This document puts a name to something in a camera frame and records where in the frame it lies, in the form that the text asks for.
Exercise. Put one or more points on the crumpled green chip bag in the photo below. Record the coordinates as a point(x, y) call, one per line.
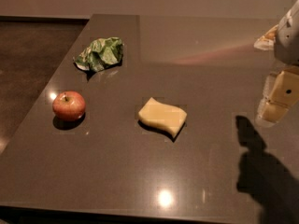
point(100, 54)

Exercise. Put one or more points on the red apple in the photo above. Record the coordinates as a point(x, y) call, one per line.
point(69, 106)

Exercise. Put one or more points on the yellow sponge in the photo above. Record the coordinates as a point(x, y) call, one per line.
point(167, 118)

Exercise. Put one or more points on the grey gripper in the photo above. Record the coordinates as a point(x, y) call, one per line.
point(289, 37)

